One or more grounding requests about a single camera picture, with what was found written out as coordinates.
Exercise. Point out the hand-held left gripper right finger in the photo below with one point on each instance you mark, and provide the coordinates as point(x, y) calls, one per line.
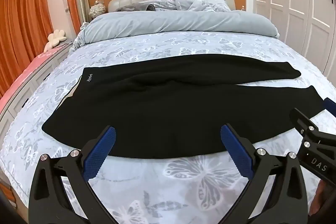
point(236, 150)

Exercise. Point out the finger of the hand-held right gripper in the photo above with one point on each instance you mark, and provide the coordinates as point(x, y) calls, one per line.
point(302, 120)
point(330, 106)

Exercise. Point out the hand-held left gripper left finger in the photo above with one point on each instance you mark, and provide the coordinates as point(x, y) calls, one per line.
point(101, 150)

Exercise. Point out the black pants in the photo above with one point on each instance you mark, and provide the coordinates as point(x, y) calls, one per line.
point(157, 108)

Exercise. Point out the person's right hand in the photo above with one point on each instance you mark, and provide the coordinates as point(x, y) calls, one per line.
point(319, 197)

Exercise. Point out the bed with butterfly print sheet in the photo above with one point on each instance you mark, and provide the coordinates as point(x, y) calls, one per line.
point(199, 187)

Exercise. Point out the white drawer bench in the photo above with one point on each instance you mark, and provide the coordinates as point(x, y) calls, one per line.
point(26, 100)

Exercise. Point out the white wardrobe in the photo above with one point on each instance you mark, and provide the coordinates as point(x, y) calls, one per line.
point(296, 8)

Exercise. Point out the pink bench mat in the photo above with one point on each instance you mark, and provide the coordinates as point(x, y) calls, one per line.
point(23, 71)

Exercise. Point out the white flower-shaped cushion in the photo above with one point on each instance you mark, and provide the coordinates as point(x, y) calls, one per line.
point(55, 39)

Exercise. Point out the white flower bouquet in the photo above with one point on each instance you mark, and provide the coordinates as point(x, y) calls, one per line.
point(96, 10)

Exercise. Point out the wide orange curtain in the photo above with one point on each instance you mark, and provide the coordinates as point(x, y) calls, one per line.
point(23, 29)

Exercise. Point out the grey-blue duvet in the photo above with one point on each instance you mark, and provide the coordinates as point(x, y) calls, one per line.
point(170, 22)

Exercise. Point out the grey-blue butterfly print pillow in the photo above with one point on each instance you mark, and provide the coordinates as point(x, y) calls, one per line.
point(202, 3)
point(158, 3)

